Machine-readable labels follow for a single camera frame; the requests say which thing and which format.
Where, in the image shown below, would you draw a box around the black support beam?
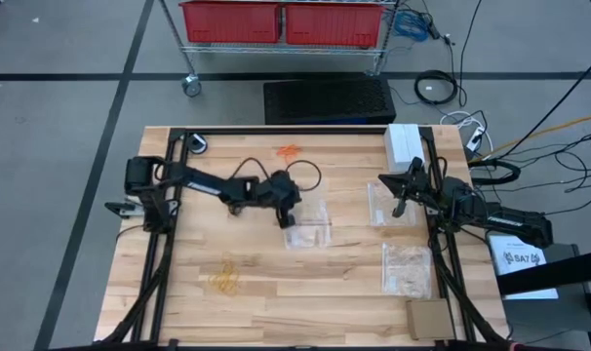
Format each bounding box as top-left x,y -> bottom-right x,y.
497,247 -> 591,297

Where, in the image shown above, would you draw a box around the coiled black cable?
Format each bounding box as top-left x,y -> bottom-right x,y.
414,69 -> 460,106

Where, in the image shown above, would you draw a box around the chrome wire shelf cart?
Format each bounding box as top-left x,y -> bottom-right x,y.
157,0 -> 405,98

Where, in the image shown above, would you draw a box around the yellow rubber band bunch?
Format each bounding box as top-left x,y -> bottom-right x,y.
207,256 -> 242,296

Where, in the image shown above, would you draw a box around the blue cable bundle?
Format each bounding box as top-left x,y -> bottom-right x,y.
391,9 -> 431,43

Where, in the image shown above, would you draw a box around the white cable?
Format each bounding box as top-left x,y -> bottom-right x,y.
439,109 -> 495,155

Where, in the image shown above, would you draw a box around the brown cardboard box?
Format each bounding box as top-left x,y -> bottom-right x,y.
405,297 -> 456,341

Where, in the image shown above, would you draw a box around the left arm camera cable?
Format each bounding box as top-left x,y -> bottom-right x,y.
228,155 -> 324,194

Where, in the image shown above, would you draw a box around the white paper sign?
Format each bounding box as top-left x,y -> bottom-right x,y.
488,234 -> 560,300

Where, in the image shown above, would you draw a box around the thin black cable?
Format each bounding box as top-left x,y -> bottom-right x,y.
458,0 -> 485,107

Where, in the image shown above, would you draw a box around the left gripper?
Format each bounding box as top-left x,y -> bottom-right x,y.
256,170 -> 302,229

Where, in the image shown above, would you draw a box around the yellow floor cable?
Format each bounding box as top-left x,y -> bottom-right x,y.
470,110 -> 591,165

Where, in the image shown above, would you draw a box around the white box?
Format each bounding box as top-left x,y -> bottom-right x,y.
382,123 -> 427,174

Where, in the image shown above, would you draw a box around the black power adapter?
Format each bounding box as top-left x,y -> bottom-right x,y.
424,13 -> 443,41

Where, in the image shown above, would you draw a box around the white tape roll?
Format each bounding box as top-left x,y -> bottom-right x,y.
185,132 -> 210,156

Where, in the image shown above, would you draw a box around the orange rubber bands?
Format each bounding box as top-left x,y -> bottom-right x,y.
275,143 -> 304,164

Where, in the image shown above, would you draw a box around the long black cable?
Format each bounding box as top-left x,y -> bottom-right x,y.
494,60 -> 591,160

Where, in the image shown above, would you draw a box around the white power strip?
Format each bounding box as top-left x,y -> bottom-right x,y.
464,124 -> 487,153

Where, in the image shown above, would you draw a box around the thick black hose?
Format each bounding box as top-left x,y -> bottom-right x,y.
468,158 -> 522,186

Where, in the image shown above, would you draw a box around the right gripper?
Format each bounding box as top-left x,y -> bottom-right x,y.
378,156 -> 443,218

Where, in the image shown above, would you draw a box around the red plastic bin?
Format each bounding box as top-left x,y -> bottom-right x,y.
283,2 -> 386,49
178,0 -> 283,45

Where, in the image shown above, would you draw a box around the grey side stand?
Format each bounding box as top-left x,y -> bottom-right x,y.
494,242 -> 591,351

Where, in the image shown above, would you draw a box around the clear zip bag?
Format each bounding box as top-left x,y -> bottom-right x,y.
366,179 -> 417,228
282,193 -> 333,251

